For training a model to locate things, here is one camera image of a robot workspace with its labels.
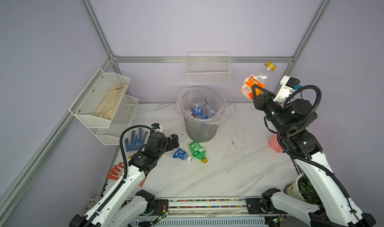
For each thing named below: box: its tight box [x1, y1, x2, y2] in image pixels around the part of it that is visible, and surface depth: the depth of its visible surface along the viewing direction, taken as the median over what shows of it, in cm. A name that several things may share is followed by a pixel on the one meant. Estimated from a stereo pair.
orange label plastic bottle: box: [240, 61, 277, 100], surface depth 56 cm
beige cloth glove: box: [93, 83, 128, 121], surface depth 80 cm
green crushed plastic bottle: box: [189, 141, 208, 164], surface depth 93 cm
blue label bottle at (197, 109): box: [192, 102, 203, 117], surface depth 88 cm
